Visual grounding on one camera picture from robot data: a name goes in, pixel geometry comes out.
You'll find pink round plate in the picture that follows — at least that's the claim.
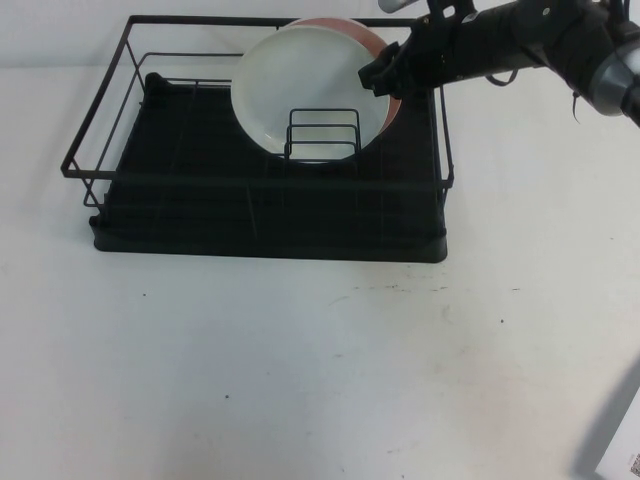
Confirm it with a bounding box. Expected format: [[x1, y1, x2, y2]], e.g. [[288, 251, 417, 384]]
[[286, 16, 404, 140]]

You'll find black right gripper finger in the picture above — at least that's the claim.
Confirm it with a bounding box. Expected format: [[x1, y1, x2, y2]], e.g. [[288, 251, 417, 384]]
[[357, 42, 401, 84], [371, 77, 407, 100]]

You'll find white round plate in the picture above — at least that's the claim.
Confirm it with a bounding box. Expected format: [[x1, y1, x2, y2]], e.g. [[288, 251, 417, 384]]
[[230, 23, 395, 166]]

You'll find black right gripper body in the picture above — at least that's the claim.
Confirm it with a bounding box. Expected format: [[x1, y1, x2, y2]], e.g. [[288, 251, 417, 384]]
[[391, 18, 482, 100]]

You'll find black plastic drip tray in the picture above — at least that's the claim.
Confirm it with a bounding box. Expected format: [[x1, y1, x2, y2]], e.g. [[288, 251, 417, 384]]
[[88, 71, 448, 264]]

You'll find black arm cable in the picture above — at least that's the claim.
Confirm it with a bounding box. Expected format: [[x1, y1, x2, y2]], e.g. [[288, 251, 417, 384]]
[[483, 67, 520, 87]]

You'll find black wire dish rack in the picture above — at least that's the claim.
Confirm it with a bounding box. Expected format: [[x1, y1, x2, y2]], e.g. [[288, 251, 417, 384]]
[[59, 13, 455, 208]]

